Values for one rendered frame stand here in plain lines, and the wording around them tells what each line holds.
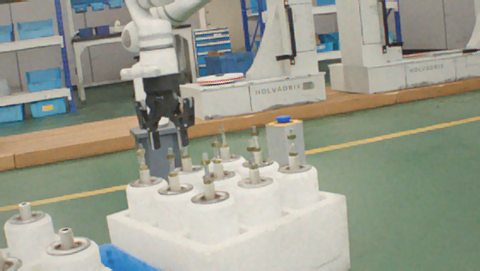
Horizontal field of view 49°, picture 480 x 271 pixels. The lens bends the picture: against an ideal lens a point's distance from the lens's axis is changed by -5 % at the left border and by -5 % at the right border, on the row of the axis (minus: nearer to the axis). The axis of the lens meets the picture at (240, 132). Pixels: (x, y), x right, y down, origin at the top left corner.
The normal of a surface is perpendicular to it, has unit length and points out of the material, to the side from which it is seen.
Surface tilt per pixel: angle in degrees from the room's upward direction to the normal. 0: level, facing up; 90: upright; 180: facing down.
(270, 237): 90
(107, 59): 90
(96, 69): 90
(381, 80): 90
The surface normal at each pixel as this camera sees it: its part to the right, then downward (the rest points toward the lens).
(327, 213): 0.66, 0.06
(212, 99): 0.33, 0.13
